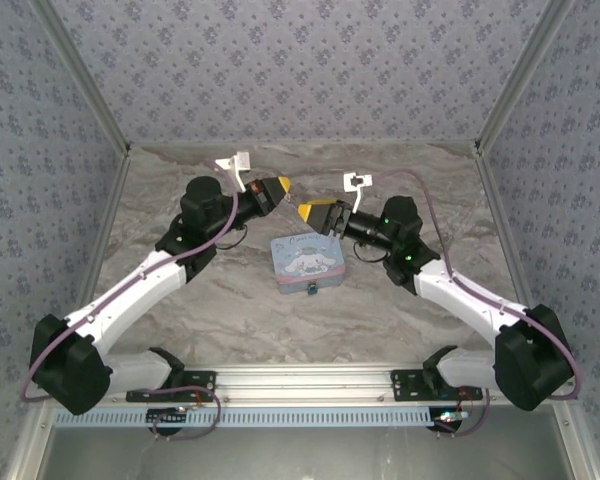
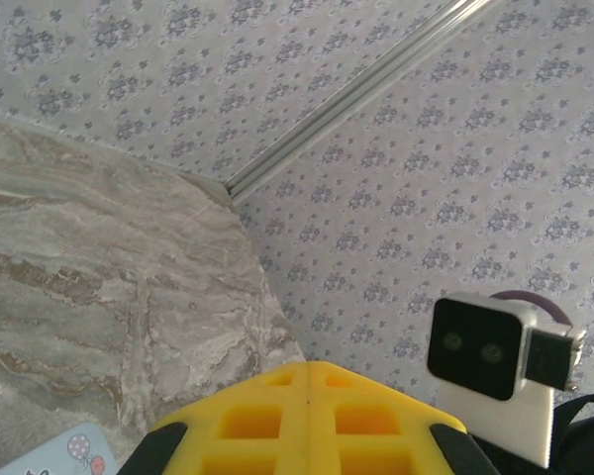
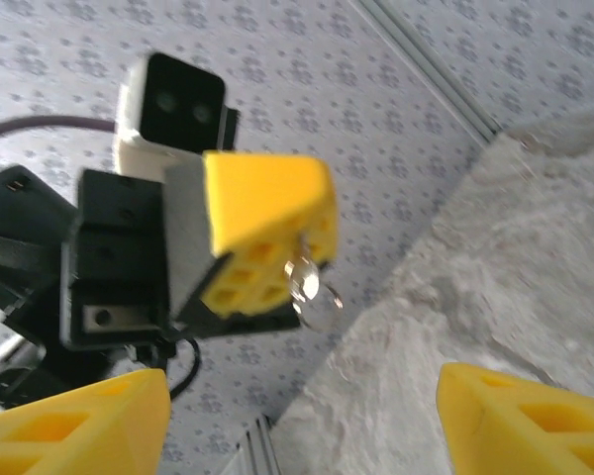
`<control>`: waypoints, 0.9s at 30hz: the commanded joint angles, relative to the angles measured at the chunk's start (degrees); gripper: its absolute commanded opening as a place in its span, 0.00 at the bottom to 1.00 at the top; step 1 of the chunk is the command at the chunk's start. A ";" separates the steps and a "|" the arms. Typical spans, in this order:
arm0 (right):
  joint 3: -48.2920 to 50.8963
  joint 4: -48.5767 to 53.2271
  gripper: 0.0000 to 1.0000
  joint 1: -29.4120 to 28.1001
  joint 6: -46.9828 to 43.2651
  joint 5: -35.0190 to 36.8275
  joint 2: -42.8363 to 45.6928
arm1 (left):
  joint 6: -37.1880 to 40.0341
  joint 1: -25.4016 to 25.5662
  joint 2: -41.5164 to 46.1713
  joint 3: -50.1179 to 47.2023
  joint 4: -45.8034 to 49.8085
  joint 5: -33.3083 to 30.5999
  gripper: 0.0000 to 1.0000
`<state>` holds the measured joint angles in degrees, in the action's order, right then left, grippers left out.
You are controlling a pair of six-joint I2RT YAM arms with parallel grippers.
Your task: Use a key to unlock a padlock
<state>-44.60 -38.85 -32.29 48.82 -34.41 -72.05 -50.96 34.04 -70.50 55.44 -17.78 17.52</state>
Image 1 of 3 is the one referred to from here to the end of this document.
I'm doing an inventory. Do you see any blue cartoon dog tin box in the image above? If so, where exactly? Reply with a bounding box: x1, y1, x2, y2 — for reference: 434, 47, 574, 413
269, 232, 348, 298

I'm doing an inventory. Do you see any aluminium table edge profile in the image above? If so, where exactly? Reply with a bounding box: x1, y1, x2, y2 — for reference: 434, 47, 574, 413
473, 149, 542, 321
77, 149, 134, 321

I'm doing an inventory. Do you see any grey metal sheet panel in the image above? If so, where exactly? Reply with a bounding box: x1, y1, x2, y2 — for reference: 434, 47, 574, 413
4, 403, 600, 480

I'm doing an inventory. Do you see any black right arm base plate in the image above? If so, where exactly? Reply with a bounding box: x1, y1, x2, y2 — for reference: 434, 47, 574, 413
390, 367, 484, 404

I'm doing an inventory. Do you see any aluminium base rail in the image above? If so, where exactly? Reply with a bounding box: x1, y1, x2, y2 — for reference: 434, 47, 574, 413
102, 363, 504, 405

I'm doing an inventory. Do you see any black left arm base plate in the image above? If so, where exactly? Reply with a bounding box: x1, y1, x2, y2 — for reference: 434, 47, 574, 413
125, 368, 218, 404

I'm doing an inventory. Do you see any aluminium frame post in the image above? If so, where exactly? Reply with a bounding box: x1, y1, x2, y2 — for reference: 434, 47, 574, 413
28, 0, 133, 157
473, 0, 577, 157

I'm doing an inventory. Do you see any slotted grey cable duct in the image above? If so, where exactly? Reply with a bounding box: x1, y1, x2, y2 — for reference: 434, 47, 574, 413
53, 405, 434, 430

